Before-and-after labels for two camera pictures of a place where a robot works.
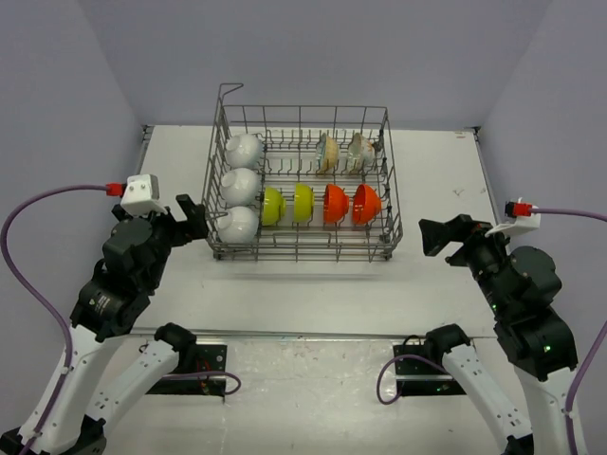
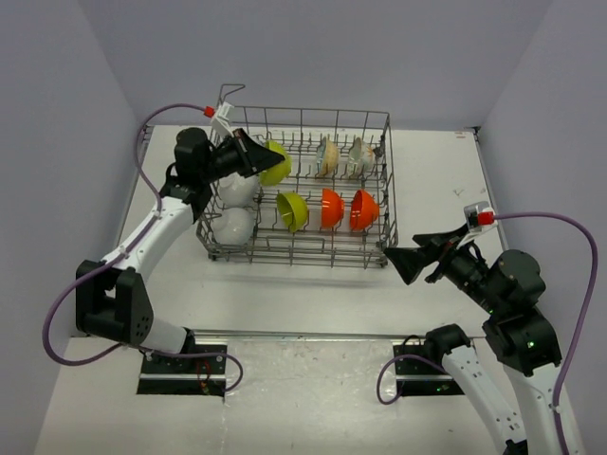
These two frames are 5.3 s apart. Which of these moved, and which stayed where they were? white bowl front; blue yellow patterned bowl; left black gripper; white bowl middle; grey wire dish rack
Moved: left black gripper
Stayed: white bowl middle; white bowl front; grey wire dish rack; blue yellow patterned bowl
